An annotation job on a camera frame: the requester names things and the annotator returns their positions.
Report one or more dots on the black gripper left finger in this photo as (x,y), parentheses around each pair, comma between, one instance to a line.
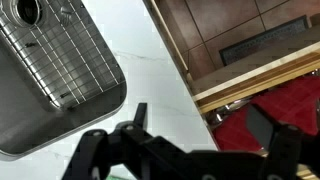
(138,115)

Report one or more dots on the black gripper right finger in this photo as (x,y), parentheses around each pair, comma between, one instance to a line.
(263,133)

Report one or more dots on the light wooden drawer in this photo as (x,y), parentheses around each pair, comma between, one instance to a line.
(253,80)

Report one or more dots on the red cloth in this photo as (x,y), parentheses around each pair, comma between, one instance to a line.
(290,100)

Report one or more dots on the dark metal floor vent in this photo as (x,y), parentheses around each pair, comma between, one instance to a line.
(263,40)

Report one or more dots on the stainless steel sink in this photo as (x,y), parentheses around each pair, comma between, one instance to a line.
(20,110)

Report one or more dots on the sink drain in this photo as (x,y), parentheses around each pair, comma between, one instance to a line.
(28,11)

